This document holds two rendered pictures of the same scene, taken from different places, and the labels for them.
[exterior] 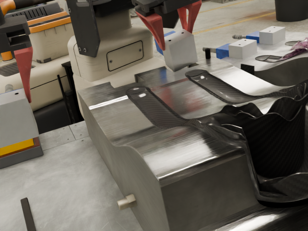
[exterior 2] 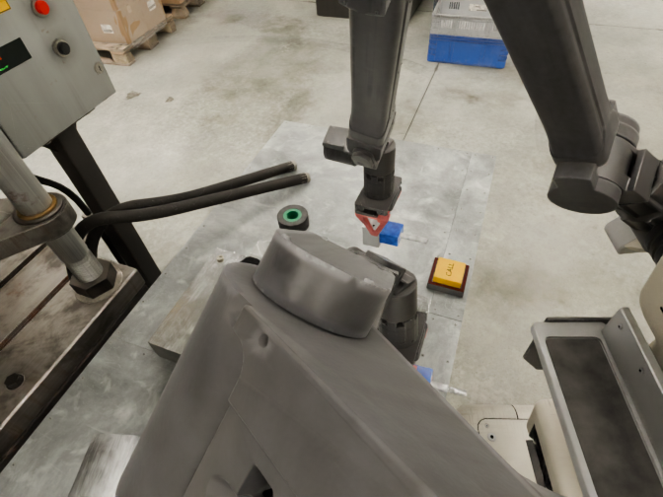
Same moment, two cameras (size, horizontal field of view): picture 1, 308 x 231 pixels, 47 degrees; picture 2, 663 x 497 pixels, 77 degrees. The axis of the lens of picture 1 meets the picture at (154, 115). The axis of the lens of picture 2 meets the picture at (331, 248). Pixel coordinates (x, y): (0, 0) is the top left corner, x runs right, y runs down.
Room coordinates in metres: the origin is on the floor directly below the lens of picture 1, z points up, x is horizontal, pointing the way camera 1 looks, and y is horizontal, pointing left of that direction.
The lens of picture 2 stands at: (0.76, -0.33, 1.57)
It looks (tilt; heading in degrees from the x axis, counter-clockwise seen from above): 49 degrees down; 133
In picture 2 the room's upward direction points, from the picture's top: 5 degrees counter-clockwise
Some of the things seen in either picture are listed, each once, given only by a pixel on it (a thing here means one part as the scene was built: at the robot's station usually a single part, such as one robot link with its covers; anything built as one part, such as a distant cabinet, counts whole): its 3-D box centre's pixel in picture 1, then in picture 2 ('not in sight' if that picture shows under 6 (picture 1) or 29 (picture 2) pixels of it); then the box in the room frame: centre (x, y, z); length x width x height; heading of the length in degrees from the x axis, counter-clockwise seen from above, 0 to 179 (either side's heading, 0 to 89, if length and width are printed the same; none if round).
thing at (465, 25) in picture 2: not in sight; (475, 17); (-0.65, 2.96, 0.28); 0.61 x 0.41 x 0.15; 19
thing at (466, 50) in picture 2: not in sight; (470, 40); (-0.65, 2.96, 0.11); 0.61 x 0.41 x 0.22; 19
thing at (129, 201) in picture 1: (126, 202); not in sight; (0.32, 0.05, 0.84); 0.02 x 0.01 x 0.02; 109
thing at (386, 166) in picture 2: not in sight; (376, 155); (0.41, 0.17, 1.12); 0.07 x 0.06 x 0.07; 13
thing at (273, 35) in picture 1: (255, 39); not in sight; (0.83, -0.27, 0.86); 0.13 x 0.05 x 0.05; 36
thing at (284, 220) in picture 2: not in sight; (293, 219); (0.16, 0.17, 0.82); 0.08 x 0.08 x 0.04
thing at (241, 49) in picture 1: (225, 52); not in sight; (0.77, -0.18, 0.86); 0.13 x 0.05 x 0.05; 36
